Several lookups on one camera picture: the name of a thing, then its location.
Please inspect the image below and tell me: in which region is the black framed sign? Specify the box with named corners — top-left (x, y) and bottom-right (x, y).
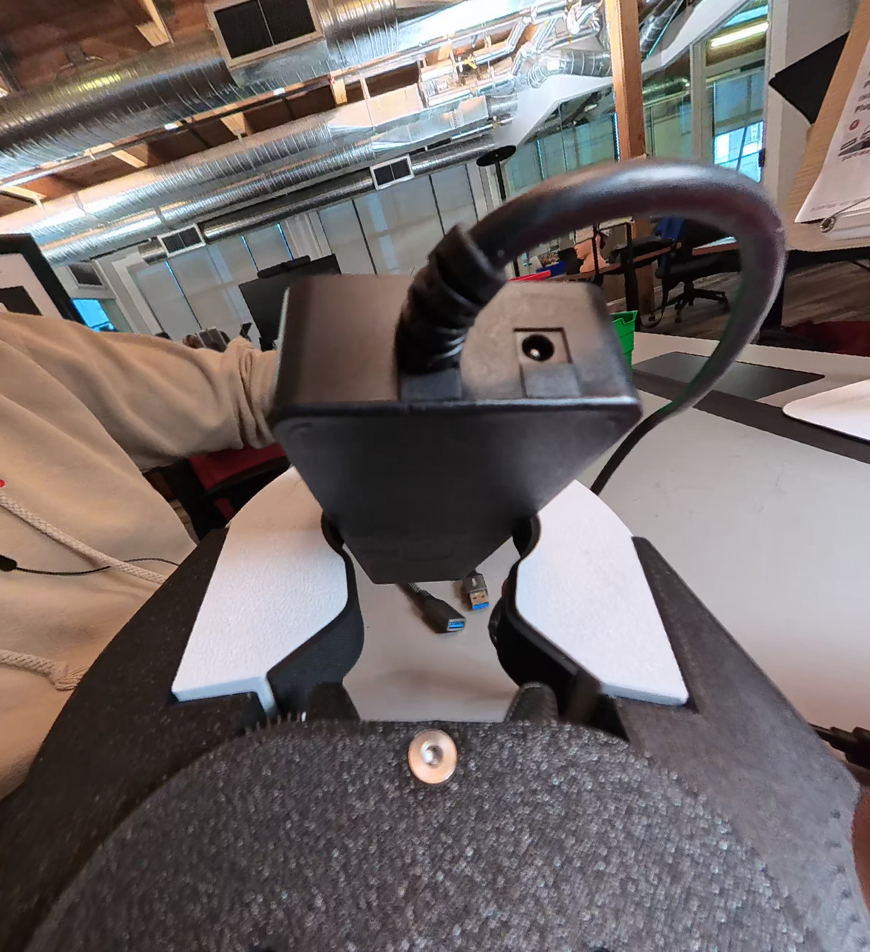
top-left (0, 234), bottom-right (82, 324)

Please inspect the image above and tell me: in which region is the black floor lamp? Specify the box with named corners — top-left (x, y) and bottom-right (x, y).
top-left (476, 145), bottom-right (518, 205)

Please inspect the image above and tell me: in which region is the ceiling air vent box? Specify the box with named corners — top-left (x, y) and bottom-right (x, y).
top-left (208, 0), bottom-right (324, 68)

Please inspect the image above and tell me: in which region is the black usb hub box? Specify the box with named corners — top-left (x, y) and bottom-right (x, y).
top-left (270, 274), bottom-right (643, 585)

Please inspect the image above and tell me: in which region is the wooden board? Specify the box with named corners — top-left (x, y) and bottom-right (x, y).
top-left (785, 0), bottom-right (870, 242)

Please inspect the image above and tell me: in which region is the person's beige hoodie torso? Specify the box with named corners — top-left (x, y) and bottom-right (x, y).
top-left (0, 416), bottom-right (198, 834)

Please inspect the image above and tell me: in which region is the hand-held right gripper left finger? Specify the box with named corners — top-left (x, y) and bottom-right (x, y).
top-left (171, 470), bottom-right (367, 721)

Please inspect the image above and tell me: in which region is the braided black usb cable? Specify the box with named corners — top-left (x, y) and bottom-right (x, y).
top-left (401, 582), bottom-right (469, 635)

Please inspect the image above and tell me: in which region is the white desk pad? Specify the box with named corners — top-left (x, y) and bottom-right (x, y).
top-left (782, 368), bottom-right (870, 455)

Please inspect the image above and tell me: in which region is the thick black hub cable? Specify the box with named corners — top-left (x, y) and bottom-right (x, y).
top-left (394, 162), bottom-right (788, 493)

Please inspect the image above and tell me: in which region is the black desk mat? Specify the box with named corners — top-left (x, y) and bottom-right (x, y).
top-left (632, 352), bottom-right (826, 403)

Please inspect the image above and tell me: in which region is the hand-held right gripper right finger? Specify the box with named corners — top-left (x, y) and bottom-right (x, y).
top-left (491, 479), bottom-right (690, 706)

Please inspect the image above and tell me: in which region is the red chair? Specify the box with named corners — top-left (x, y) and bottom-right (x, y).
top-left (186, 442), bottom-right (291, 522)

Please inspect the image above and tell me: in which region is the wooden post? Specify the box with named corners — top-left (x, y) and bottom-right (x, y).
top-left (605, 0), bottom-right (648, 161)

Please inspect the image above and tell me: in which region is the black monitor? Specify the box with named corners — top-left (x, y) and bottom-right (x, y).
top-left (238, 254), bottom-right (343, 351)

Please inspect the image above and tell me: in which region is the black office chair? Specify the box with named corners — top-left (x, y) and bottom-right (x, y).
top-left (654, 216), bottom-right (737, 321)

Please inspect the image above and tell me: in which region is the silver ventilation duct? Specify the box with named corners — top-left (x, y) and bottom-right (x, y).
top-left (0, 45), bottom-right (317, 168)
top-left (33, 145), bottom-right (481, 257)

